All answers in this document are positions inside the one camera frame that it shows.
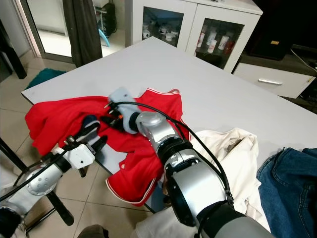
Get red polo shirt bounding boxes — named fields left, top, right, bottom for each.
left=25, top=88, right=189, bottom=206

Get white blouse with dark buttons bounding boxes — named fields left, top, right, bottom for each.
left=178, top=128, right=273, bottom=234

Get chrome and black clothes rack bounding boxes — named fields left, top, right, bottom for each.
left=0, top=139, right=75, bottom=226

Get teal rug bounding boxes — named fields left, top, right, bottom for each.
left=25, top=68, right=67, bottom=90

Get white table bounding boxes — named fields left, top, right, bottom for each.
left=21, top=36, right=317, bottom=209

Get grey curtain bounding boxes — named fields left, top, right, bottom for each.
left=63, top=0, right=102, bottom=67

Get white glass-door cabinet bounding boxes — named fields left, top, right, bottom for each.
left=126, top=0, right=263, bottom=74

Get black desk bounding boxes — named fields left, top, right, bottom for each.
left=0, top=0, right=28, bottom=80

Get white low drawer unit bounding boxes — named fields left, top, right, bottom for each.
left=233, top=62, right=317, bottom=99

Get tall black speaker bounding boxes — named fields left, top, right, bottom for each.
left=245, top=0, right=298, bottom=61

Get blue jeans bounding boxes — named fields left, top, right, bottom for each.
left=258, top=148, right=317, bottom=238

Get black television stand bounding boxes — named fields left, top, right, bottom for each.
left=287, top=45, right=317, bottom=100

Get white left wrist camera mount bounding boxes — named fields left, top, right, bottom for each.
left=67, top=145, right=96, bottom=172

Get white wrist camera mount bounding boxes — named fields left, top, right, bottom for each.
left=110, top=88, right=139, bottom=133
left=67, top=145, right=96, bottom=172

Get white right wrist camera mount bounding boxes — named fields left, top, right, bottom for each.
left=110, top=88, right=139, bottom=133

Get silver door frame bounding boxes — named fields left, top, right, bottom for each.
left=16, top=0, right=43, bottom=58

